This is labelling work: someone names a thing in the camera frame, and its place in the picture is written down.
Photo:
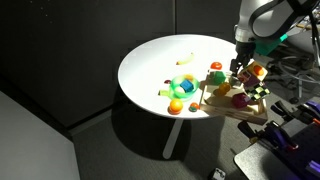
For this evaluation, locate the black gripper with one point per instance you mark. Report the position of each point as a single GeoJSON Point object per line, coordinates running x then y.
{"type": "Point", "coordinates": [246, 51]}

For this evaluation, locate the soft orange multicolour block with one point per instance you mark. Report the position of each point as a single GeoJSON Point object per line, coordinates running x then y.
{"type": "Point", "coordinates": [255, 74]}

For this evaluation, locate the wooden tray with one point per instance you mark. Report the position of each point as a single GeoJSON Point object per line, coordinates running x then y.
{"type": "Point", "coordinates": [220, 106]}

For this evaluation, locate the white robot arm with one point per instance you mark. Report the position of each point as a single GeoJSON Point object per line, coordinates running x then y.
{"type": "Point", "coordinates": [266, 18]}

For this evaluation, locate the green block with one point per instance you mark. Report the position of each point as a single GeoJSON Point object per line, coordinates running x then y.
{"type": "Point", "coordinates": [218, 77]}

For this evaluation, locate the black white checkered block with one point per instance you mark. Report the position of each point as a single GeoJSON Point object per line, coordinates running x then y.
{"type": "Point", "coordinates": [258, 93]}

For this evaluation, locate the magenta block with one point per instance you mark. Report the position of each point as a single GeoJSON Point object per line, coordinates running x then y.
{"type": "Point", "coordinates": [240, 100]}

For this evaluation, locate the blue block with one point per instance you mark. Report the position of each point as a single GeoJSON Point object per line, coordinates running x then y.
{"type": "Point", "coordinates": [187, 85]}

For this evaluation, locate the red toy tomato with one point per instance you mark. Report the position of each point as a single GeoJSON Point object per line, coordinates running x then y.
{"type": "Point", "coordinates": [216, 65]}

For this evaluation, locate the yellow ball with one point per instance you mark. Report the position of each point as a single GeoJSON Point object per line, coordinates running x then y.
{"type": "Point", "coordinates": [224, 88]}

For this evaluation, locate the small yellow toy piece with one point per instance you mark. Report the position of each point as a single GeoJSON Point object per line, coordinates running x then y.
{"type": "Point", "coordinates": [189, 77]}

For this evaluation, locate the yellow toy banana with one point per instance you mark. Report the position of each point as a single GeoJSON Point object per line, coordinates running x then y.
{"type": "Point", "coordinates": [186, 60]}

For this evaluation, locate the small orange green ball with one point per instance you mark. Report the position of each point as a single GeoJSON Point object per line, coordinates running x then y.
{"type": "Point", "coordinates": [194, 107]}

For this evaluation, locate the grey office chair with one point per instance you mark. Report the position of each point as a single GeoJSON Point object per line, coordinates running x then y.
{"type": "Point", "coordinates": [300, 66]}

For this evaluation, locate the green translucent bowl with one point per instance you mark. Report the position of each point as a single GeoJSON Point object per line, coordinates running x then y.
{"type": "Point", "coordinates": [175, 90]}

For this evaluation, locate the small dark red piece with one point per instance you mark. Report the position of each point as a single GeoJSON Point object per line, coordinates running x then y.
{"type": "Point", "coordinates": [167, 81]}

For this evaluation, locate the purple black clamp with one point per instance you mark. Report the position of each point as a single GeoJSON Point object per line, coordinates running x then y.
{"type": "Point", "coordinates": [300, 111]}
{"type": "Point", "coordinates": [275, 135]}

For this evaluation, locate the small green flat piece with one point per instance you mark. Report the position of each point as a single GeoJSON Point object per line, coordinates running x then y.
{"type": "Point", "coordinates": [163, 93]}

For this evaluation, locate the perforated metal breadboard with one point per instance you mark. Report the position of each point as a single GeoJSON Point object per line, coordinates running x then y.
{"type": "Point", "coordinates": [308, 146]}

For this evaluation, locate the white blue printed cube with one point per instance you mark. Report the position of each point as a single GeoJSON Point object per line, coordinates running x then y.
{"type": "Point", "coordinates": [217, 174]}

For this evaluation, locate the grey cabinet panel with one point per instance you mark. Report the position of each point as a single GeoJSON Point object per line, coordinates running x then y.
{"type": "Point", "coordinates": [30, 146]}

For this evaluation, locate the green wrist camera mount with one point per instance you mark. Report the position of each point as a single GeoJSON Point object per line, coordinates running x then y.
{"type": "Point", "coordinates": [270, 46]}

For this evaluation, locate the white table pedestal leg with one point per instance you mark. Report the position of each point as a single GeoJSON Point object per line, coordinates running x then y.
{"type": "Point", "coordinates": [173, 136]}

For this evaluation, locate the grey base plate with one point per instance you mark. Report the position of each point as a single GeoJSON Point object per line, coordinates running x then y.
{"type": "Point", "coordinates": [256, 165]}

